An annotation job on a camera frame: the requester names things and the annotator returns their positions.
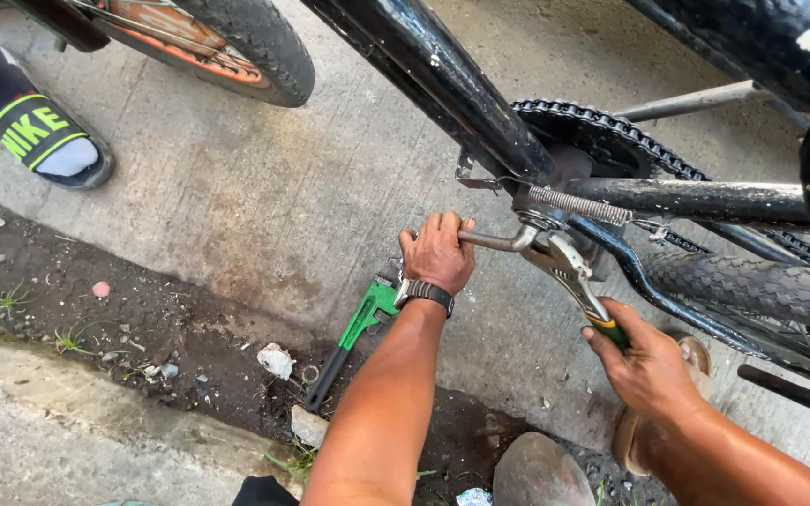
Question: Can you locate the person's right hand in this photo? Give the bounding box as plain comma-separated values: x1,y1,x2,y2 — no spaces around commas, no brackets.
580,298,707,423

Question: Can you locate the person's left hand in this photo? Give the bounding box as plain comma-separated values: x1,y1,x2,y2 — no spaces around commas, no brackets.
398,211,477,297

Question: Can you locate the silver bicycle crank arm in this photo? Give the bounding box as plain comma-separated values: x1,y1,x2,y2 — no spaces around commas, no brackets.
457,223,544,254

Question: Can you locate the green-handled adjustable wrench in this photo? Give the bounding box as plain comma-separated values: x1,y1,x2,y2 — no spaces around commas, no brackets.
519,232,632,351

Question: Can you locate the black wrist watch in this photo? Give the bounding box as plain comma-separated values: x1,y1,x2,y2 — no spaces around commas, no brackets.
393,277,456,319

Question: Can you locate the green pipe wrench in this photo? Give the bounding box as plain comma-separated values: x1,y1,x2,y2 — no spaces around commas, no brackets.
304,258,406,414

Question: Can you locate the steel coil spring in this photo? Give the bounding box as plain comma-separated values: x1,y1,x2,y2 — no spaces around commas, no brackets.
527,184,635,228

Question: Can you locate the white rough stone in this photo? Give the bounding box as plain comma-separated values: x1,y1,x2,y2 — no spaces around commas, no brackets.
256,342,297,382

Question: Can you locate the grey flat stone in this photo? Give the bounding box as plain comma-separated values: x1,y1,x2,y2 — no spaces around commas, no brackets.
290,405,329,450

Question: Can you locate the orange-rimmed bicycle wheel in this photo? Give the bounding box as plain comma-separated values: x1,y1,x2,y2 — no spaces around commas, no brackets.
67,0,316,109

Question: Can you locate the grey rounded stone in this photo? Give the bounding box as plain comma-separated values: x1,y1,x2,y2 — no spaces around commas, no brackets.
492,432,597,506

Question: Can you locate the grey metal bar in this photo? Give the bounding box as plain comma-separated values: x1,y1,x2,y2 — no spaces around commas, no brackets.
612,79,777,125

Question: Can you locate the tan sandal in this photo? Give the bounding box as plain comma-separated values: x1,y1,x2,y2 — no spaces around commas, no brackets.
610,331,714,478

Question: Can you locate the black bicycle rear tire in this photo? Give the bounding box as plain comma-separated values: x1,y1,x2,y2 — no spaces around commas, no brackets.
639,249,810,340

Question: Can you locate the person's black clothing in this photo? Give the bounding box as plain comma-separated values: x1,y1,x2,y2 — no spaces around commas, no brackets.
231,475,301,506

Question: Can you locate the black metal tube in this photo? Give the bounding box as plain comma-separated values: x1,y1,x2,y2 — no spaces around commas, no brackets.
737,363,810,427

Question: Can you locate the black green slide sandal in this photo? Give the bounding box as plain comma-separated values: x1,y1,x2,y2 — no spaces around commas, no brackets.
0,90,117,192

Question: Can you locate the black metal bicycle bar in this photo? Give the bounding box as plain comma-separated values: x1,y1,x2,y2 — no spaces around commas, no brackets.
6,0,112,54

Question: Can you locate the silver metal bracket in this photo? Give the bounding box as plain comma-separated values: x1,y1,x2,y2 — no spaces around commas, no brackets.
455,149,506,195

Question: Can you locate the black bicycle frame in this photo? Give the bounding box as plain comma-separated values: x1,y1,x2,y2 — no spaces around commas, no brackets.
300,0,810,373

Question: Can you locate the black bicycle chainring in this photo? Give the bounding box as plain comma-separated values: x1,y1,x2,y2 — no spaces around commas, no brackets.
517,107,659,181

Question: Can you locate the black bicycle chain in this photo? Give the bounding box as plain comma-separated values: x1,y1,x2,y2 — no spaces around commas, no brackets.
510,97,810,269

